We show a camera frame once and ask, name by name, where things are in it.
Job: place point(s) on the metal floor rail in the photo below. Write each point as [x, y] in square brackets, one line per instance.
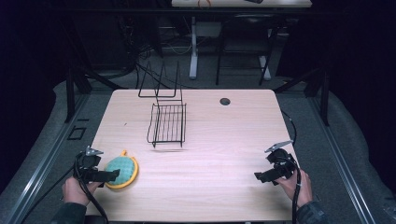
[40, 165]
[339, 161]

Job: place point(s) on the teal pot holder yellow rim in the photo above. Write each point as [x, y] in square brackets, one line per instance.
[124, 169]

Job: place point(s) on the black frame post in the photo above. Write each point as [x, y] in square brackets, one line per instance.
[70, 93]
[323, 96]

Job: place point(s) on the person's left hand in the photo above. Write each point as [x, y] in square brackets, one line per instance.
[74, 192]

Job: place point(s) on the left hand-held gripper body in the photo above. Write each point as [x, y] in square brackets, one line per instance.
[88, 161]

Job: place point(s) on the black chair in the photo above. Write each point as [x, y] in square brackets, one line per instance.
[246, 37]

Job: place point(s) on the white desk with legs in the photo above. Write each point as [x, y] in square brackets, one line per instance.
[194, 46]

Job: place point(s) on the person's right hand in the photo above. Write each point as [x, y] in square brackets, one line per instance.
[295, 189]

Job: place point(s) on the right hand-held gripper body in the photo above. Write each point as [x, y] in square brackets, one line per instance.
[281, 161]

